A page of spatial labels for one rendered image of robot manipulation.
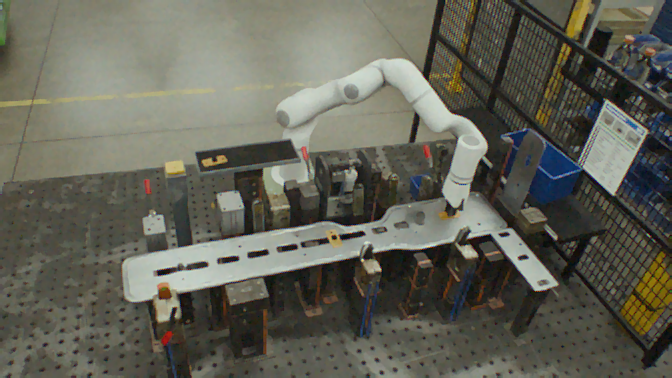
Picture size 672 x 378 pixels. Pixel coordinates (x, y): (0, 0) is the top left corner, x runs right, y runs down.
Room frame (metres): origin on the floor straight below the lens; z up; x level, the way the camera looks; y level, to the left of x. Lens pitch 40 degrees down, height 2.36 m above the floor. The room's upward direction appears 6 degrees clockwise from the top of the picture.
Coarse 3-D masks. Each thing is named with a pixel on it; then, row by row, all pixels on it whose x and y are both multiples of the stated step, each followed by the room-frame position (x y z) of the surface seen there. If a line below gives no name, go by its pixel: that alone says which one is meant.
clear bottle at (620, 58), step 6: (630, 36) 1.92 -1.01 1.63; (624, 42) 1.91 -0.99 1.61; (630, 42) 1.90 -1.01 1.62; (618, 48) 1.91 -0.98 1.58; (624, 48) 1.89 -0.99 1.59; (630, 48) 1.90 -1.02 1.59; (612, 54) 1.92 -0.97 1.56; (618, 54) 1.89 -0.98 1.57; (624, 54) 1.88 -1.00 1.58; (630, 54) 1.89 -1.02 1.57; (612, 60) 1.90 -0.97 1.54; (618, 60) 1.88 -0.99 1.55; (624, 60) 1.88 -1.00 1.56; (618, 66) 1.88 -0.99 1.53; (624, 66) 1.88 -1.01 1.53; (606, 78) 1.89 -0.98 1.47; (612, 78) 1.88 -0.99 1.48; (612, 84) 1.88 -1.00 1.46
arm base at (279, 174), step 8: (272, 168) 1.98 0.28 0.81; (280, 168) 1.93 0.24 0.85; (288, 168) 1.90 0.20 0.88; (296, 168) 1.90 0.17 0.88; (304, 168) 1.94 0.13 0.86; (272, 176) 1.92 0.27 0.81; (280, 176) 1.93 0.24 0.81; (288, 176) 1.90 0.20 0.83; (296, 176) 1.91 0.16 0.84; (304, 176) 1.95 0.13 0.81; (280, 184) 1.88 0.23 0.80
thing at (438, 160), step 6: (438, 144) 1.72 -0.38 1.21; (438, 150) 1.70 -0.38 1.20; (444, 150) 1.68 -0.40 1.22; (438, 156) 1.70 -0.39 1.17; (444, 156) 1.67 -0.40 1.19; (438, 162) 1.70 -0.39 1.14; (432, 168) 1.69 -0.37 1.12; (438, 168) 1.70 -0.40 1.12; (432, 174) 1.68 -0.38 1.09; (438, 174) 1.69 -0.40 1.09; (438, 180) 1.69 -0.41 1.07; (432, 186) 1.67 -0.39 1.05
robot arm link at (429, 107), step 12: (420, 96) 1.64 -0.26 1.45; (432, 96) 1.64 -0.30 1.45; (420, 108) 1.62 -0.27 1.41; (432, 108) 1.62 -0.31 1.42; (444, 108) 1.63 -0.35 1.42; (432, 120) 1.60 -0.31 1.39; (444, 120) 1.60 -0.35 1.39; (456, 120) 1.63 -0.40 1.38; (468, 120) 1.66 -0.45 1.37; (456, 132) 1.65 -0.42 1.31; (468, 132) 1.64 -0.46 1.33
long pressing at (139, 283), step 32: (320, 224) 1.44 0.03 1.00; (384, 224) 1.48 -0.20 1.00; (416, 224) 1.50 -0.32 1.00; (448, 224) 1.51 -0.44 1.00; (480, 224) 1.53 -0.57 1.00; (160, 256) 1.21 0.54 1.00; (192, 256) 1.22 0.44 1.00; (224, 256) 1.24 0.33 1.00; (288, 256) 1.27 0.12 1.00; (320, 256) 1.28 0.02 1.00; (352, 256) 1.30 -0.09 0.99; (128, 288) 1.06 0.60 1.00; (192, 288) 1.09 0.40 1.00
